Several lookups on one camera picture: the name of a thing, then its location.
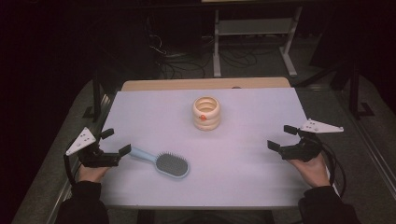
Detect hand-held gripper cable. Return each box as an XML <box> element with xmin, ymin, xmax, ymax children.
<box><xmin>63</xmin><ymin>153</ymin><xmax>78</xmax><ymax>189</ymax></box>
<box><xmin>317</xmin><ymin>135</ymin><xmax>347</xmax><ymax>199</ymax></box>

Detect white table mat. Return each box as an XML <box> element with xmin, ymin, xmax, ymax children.
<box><xmin>98</xmin><ymin>87</ymin><xmax>341</xmax><ymax>208</ymax></box>

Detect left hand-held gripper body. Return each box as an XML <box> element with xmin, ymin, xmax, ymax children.
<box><xmin>64</xmin><ymin>126</ymin><xmax>123</xmax><ymax>169</ymax></box>

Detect light blue hairbrush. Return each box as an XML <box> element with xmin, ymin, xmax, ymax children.
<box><xmin>128</xmin><ymin>147</ymin><xmax>191</xmax><ymax>180</ymax></box>

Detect person's right hand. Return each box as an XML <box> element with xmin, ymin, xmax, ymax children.
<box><xmin>288</xmin><ymin>153</ymin><xmax>332</xmax><ymax>189</ymax></box>

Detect right hand-held gripper cable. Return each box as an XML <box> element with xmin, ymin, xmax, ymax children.
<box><xmin>317</xmin><ymin>135</ymin><xmax>347</xmax><ymax>199</ymax></box>

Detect cream ribbed holder cup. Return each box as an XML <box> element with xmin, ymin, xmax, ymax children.
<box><xmin>191</xmin><ymin>95</ymin><xmax>222</xmax><ymax>132</ymax></box>

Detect metal frame rail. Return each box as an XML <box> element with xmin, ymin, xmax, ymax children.
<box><xmin>337</xmin><ymin>90</ymin><xmax>396</xmax><ymax>201</ymax></box>
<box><xmin>46</xmin><ymin>92</ymin><xmax>115</xmax><ymax>224</ymax></box>

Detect person's left hand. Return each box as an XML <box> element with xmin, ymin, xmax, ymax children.
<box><xmin>77</xmin><ymin>163</ymin><xmax>112</xmax><ymax>184</ymax></box>

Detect white metal desk frame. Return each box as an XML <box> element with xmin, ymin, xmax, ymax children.
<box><xmin>212</xmin><ymin>6</ymin><xmax>304</xmax><ymax>78</ymax></box>

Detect black floor cables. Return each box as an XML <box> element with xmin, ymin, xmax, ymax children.
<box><xmin>145</xmin><ymin>17</ymin><xmax>281</xmax><ymax>79</ymax></box>

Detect black metal stand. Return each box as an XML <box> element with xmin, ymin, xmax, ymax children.
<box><xmin>81</xmin><ymin>66</ymin><xmax>107</xmax><ymax>121</ymax></box>
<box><xmin>347</xmin><ymin>58</ymin><xmax>376</xmax><ymax>121</ymax></box>

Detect left hand-held gripper cable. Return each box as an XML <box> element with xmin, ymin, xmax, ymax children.
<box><xmin>63</xmin><ymin>153</ymin><xmax>78</xmax><ymax>189</ymax></box>

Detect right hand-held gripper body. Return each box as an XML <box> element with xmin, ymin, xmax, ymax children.
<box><xmin>277</xmin><ymin>119</ymin><xmax>345</xmax><ymax>163</ymax></box>

